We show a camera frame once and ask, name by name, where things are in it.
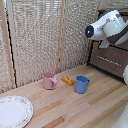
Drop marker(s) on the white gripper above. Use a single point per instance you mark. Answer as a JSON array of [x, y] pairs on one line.
[[105, 44]]

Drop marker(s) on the bamboo screen panel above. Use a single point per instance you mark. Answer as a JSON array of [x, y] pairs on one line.
[[78, 50], [33, 40]]

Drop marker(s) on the blue mug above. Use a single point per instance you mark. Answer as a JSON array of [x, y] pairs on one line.
[[81, 84]]

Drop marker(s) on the yellow block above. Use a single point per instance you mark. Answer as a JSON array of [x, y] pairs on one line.
[[68, 80]]

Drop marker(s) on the pink mug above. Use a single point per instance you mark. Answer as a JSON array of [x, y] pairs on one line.
[[48, 81]]

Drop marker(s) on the grey rounded object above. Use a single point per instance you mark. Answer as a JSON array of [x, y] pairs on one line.
[[121, 118]]

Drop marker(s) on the white patterned plate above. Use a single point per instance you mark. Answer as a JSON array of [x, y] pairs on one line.
[[13, 111]]

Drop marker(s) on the wooden post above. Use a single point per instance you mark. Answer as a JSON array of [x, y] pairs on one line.
[[7, 43], [60, 36]]

